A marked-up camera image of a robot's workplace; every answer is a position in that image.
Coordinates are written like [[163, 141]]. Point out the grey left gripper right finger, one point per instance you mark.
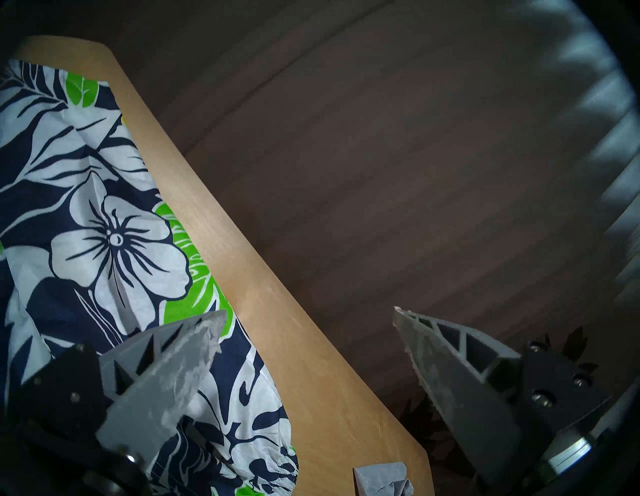
[[460, 385]]

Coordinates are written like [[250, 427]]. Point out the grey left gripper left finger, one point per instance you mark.
[[155, 390]]

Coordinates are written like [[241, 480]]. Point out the grey jersey shorts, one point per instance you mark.
[[380, 477]]

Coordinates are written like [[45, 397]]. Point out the navy green floral shorts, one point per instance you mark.
[[90, 225]]

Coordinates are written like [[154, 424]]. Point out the tall dark leafy plant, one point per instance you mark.
[[430, 430]]

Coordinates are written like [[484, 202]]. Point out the beige pleated curtain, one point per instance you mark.
[[605, 125]]

